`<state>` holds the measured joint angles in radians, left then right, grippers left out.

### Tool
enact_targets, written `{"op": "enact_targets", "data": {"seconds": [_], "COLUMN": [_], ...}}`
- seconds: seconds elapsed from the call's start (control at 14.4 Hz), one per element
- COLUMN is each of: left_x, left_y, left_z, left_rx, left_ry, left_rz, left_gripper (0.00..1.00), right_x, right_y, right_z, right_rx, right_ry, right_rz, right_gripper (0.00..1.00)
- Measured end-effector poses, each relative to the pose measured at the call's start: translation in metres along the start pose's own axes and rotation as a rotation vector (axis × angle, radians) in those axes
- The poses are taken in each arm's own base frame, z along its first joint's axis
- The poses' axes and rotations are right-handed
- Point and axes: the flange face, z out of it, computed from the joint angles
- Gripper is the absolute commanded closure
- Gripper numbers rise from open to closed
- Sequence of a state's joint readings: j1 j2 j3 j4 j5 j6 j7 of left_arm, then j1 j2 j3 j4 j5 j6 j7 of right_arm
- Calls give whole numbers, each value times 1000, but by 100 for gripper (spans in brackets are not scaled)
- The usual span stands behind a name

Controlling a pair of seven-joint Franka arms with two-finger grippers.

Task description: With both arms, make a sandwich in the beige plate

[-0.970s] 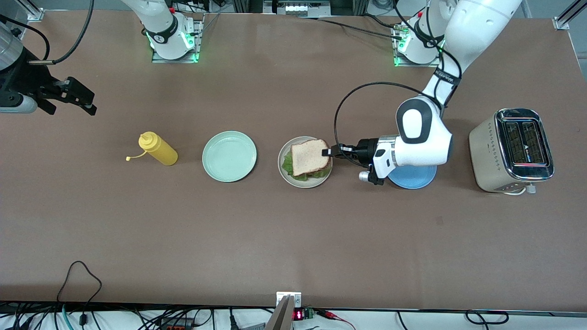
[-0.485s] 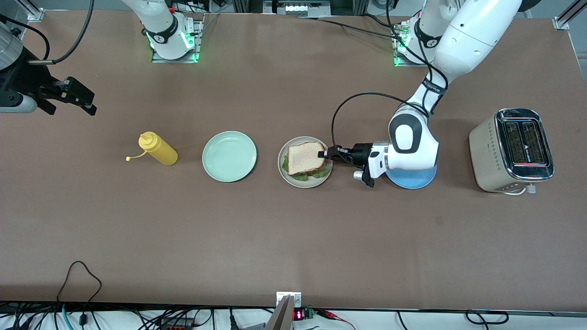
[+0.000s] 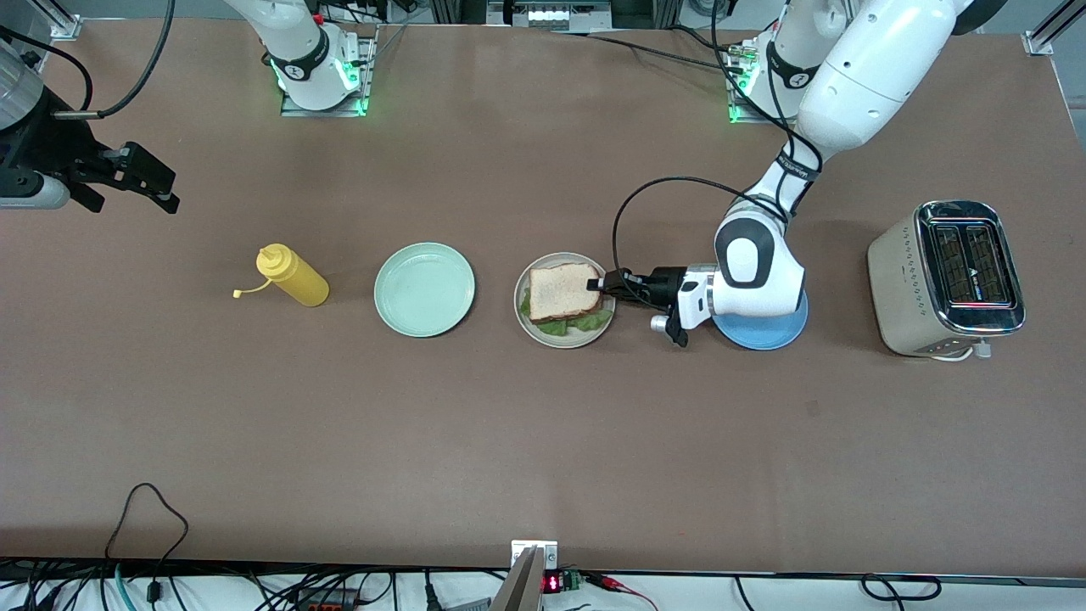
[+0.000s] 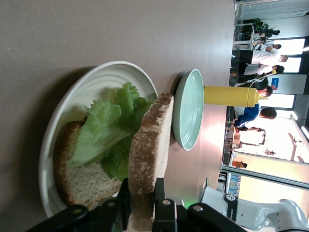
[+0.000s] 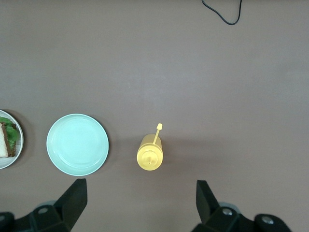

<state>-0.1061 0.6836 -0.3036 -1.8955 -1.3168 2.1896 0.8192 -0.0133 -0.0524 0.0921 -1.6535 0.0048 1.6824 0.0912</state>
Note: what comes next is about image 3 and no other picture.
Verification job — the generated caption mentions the red clip lead wire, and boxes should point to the red clip lead wire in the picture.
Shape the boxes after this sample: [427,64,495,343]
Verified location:
[584,572,661,611]

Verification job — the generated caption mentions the blue plate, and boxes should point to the blue plate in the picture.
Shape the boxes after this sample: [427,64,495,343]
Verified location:
[711,293,809,351]

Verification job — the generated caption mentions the black rack device white lights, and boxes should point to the black rack device white lights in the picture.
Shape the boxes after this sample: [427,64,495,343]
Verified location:
[486,0,613,31]

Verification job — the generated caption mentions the silver bracket plate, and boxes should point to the silver bracket plate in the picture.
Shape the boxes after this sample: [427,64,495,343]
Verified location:
[511,540,559,569]

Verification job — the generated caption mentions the aluminium frame extrusion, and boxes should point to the aluminium frame extrusion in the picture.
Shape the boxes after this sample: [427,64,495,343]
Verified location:
[1022,0,1072,57]
[34,0,83,40]

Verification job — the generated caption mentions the green lettuce leaf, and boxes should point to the green lettuce leaf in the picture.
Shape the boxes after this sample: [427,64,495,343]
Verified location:
[518,289,614,337]

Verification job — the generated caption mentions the pale green plate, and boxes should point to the pale green plate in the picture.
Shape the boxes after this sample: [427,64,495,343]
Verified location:
[374,243,476,339]

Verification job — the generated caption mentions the yellow mustard squeeze bottle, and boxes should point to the yellow mustard squeeze bottle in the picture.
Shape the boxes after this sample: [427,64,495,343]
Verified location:
[233,244,330,308]

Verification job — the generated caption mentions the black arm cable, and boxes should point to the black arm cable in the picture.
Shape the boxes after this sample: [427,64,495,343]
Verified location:
[51,0,176,120]
[613,0,824,281]

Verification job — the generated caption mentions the white toaster power cord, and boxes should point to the white toaster power cord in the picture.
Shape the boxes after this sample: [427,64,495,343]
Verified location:
[929,339,990,364]

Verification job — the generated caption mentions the beige chrome toaster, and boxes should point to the beige chrome toaster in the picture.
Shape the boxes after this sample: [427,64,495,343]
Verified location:
[867,200,1027,358]

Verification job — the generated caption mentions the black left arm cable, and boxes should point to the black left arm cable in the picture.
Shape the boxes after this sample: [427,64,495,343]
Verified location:
[613,0,824,281]

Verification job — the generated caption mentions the black table cable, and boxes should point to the black table cable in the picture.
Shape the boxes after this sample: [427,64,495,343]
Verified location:
[551,24,752,77]

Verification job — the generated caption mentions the black coiled cable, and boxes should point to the black coiled cable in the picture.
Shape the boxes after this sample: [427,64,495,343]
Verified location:
[860,575,943,603]

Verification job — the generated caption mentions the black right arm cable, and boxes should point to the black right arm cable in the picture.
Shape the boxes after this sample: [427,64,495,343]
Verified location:
[51,0,176,120]

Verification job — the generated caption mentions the thin black looped cable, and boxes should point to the thin black looped cable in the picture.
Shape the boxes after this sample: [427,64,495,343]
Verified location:
[104,483,190,605]

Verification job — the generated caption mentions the grey metal bar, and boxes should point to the grey metal bar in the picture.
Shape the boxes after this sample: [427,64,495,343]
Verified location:
[490,547,545,611]

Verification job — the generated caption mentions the beige plate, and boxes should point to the beige plate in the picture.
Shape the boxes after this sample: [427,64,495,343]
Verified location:
[513,252,617,350]

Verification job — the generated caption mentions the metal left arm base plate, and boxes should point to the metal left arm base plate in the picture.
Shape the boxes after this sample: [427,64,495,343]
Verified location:
[727,42,807,126]

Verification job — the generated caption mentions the brown bread slice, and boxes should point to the brown bread slice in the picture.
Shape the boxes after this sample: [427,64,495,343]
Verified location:
[528,262,605,322]

